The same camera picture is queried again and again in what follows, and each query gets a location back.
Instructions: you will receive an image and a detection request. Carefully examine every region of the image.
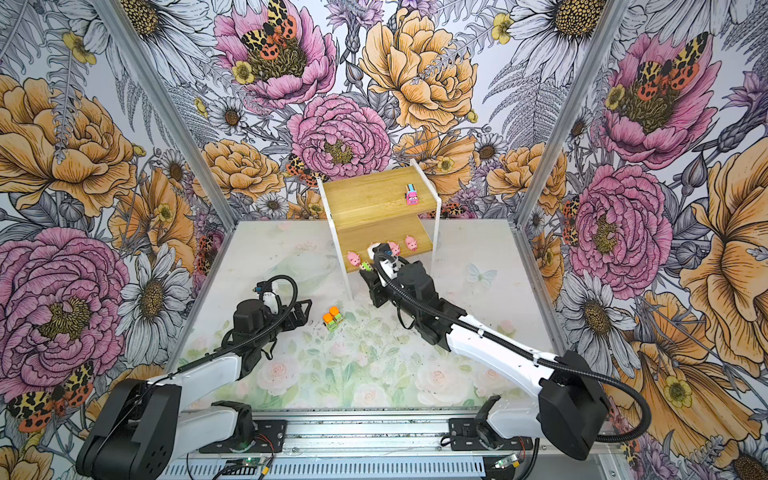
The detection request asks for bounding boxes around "pink teal striped toy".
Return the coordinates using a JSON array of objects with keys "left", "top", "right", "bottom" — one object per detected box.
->
[{"left": 405, "top": 183, "right": 420, "bottom": 206}]

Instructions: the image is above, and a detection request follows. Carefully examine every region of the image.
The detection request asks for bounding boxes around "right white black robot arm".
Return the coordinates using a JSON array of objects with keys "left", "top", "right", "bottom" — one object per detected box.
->
[{"left": 360, "top": 243, "right": 610, "bottom": 460}]

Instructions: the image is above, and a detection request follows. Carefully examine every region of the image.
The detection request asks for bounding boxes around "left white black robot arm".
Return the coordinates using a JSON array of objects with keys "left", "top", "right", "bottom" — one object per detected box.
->
[{"left": 76, "top": 293, "right": 312, "bottom": 479}]

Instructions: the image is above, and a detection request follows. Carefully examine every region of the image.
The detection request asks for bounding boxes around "orange green toy car upper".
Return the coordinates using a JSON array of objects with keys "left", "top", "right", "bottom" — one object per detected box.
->
[{"left": 329, "top": 306, "right": 343, "bottom": 321}]

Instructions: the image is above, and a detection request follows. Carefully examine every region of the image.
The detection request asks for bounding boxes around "orange green toy car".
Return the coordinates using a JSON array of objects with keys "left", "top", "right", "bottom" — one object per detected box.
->
[
  {"left": 329, "top": 306, "right": 343, "bottom": 321},
  {"left": 323, "top": 313, "right": 338, "bottom": 331}
]

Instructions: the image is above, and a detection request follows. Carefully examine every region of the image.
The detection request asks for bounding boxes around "orange green toy car lower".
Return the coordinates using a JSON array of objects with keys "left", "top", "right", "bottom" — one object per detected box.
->
[{"left": 323, "top": 313, "right": 338, "bottom": 331}]

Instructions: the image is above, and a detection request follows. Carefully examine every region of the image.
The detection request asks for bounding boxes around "green circuit board left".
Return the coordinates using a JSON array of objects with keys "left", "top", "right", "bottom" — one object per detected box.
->
[{"left": 226, "top": 457, "right": 272, "bottom": 475}]

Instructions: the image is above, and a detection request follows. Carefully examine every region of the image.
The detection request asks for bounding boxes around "green circuit board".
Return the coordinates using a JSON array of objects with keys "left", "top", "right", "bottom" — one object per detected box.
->
[
  {"left": 226, "top": 457, "right": 272, "bottom": 475},
  {"left": 494, "top": 453, "right": 521, "bottom": 469}
]

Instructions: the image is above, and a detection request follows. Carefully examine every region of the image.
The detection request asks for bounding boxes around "green circuit board right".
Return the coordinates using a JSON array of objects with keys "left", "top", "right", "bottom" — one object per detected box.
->
[{"left": 494, "top": 453, "right": 521, "bottom": 469}]

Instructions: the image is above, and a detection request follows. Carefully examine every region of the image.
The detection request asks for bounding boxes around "right black corrugated cable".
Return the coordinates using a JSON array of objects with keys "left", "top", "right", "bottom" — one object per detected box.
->
[{"left": 371, "top": 242, "right": 653, "bottom": 445}]

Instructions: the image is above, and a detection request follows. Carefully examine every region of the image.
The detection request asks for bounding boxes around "wooden two-tier white-frame shelf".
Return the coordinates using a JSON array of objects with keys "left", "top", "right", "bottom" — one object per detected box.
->
[{"left": 318, "top": 160, "right": 442, "bottom": 298}]

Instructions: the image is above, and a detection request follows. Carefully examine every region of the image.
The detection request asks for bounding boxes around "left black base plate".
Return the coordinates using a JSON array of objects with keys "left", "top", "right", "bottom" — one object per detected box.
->
[{"left": 199, "top": 420, "right": 288, "bottom": 454}]

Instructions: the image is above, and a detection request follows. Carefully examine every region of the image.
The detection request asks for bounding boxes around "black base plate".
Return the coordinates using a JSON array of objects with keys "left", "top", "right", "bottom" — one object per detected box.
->
[
  {"left": 448, "top": 417, "right": 534, "bottom": 452},
  {"left": 199, "top": 420, "right": 288, "bottom": 454}
]

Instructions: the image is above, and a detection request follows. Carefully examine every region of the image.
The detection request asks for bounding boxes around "aluminium front rail frame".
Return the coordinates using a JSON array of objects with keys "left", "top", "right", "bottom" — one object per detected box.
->
[{"left": 161, "top": 408, "right": 631, "bottom": 479}]

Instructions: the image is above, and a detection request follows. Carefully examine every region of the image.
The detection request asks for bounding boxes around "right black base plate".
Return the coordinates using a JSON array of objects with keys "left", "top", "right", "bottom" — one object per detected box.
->
[{"left": 448, "top": 417, "right": 534, "bottom": 452}]

